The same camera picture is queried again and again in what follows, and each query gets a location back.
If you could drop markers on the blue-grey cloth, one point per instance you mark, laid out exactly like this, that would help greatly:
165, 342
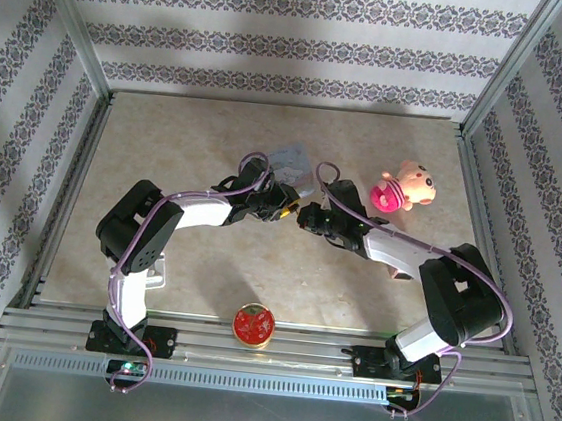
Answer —
291, 164

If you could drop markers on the aluminium frame post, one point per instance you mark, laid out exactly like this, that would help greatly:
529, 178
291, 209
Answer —
78, 18
511, 64

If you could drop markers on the pink plush toy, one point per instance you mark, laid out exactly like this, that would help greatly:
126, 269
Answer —
415, 182

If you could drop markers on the red round tin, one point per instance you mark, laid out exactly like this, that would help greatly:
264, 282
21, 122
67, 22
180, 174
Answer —
254, 324

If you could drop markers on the controller board with green light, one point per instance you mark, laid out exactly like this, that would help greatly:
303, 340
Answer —
128, 368

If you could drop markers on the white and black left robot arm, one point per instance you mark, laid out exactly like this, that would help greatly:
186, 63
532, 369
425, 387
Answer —
200, 214

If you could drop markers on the aluminium frame rail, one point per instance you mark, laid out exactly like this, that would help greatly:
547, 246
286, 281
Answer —
305, 359

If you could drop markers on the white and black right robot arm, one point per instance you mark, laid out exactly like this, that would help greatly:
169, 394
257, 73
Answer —
397, 250

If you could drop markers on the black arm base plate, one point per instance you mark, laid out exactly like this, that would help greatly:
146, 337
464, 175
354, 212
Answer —
164, 341
366, 360

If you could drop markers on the grey metal panel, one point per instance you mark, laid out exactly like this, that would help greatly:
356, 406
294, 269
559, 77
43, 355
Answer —
259, 419

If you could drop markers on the aluminium side rail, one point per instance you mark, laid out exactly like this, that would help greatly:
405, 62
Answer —
68, 198

